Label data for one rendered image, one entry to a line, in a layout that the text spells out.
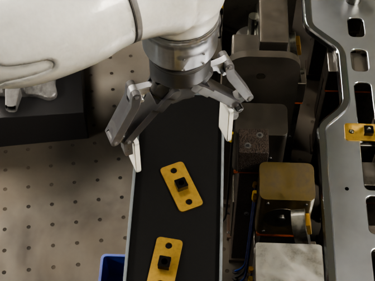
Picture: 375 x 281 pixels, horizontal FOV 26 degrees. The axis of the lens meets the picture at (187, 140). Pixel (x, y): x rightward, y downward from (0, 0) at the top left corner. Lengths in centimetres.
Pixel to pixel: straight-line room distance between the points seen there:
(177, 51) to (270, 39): 49
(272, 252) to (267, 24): 40
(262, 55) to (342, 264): 37
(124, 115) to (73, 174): 80
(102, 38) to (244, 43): 63
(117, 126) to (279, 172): 40
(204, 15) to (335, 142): 67
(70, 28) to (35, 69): 5
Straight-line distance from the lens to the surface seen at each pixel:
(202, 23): 88
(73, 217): 175
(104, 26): 80
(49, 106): 179
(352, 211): 142
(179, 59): 92
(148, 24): 83
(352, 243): 139
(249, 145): 134
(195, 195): 122
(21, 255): 172
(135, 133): 105
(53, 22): 79
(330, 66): 162
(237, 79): 105
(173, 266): 116
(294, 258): 123
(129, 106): 100
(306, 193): 133
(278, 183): 133
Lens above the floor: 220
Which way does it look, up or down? 55 degrees down
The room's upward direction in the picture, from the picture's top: straight up
